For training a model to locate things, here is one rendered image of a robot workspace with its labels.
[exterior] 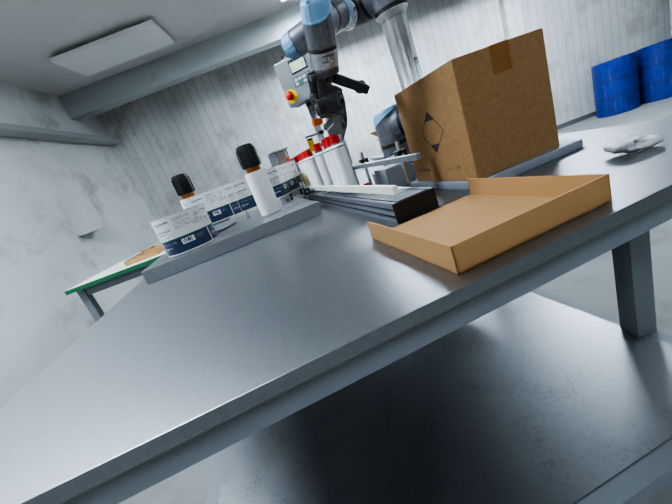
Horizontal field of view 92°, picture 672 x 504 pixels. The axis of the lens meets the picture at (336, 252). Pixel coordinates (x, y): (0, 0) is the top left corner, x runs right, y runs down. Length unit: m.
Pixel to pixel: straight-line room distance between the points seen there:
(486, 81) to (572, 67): 7.05
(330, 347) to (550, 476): 0.71
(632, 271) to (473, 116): 0.66
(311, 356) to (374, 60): 6.18
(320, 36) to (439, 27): 5.96
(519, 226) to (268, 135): 5.79
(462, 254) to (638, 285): 0.87
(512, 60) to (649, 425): 0.88
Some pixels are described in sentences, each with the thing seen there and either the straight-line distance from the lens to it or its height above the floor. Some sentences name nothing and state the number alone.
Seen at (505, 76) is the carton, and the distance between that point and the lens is 0.91.
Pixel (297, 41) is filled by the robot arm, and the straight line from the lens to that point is 1.09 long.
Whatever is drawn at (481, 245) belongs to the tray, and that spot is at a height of 0.85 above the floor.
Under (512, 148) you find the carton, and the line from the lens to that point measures 0.91.
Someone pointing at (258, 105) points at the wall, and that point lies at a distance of 6.21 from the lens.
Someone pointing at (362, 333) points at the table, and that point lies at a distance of 0.38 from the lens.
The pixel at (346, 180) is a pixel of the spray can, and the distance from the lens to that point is 1.14.
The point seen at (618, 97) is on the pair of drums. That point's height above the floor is 0.26.
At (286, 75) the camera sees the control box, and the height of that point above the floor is 1.41.
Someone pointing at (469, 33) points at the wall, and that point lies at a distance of 7.03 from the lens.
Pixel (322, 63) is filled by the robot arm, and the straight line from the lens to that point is 0.96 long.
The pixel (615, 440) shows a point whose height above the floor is 0.22.
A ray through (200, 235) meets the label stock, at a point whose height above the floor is 0.92.
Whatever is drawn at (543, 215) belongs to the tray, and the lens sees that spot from 0.51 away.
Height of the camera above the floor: 1.02
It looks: 16 degrees down
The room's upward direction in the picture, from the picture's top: 21 degrees counter-clockwise
